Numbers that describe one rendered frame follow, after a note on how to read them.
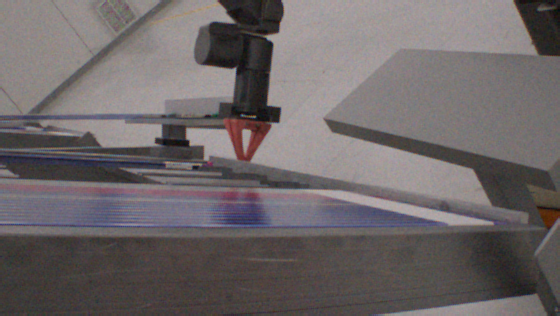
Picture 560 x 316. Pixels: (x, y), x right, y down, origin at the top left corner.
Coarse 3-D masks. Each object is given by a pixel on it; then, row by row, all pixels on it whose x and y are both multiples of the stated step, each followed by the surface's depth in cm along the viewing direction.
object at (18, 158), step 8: (0, 160) 88; (8, 160) 88; (16, 160) 89; (24, 160) 89; (32, 160) 90; (40, 160) 90; (48, 160) 91; (56, 160) 92; (64, 160) 92; (72, 160) 93; (80, 160) 93; (88, 160) 94; (96, 160) 95; (104, 160) 95; (112, 160) 96; (120, 160) 97; (128, 160) 98
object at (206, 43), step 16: (272, 0) 103; (272, 16) 103; (208, 32) 100; (224, 32) 102; (256, 32) 106; (272, 32) 105; (208, 48) 100; (224, 48) 101; (240, 48) 102; (208, 64) 102; (224, 64) 103
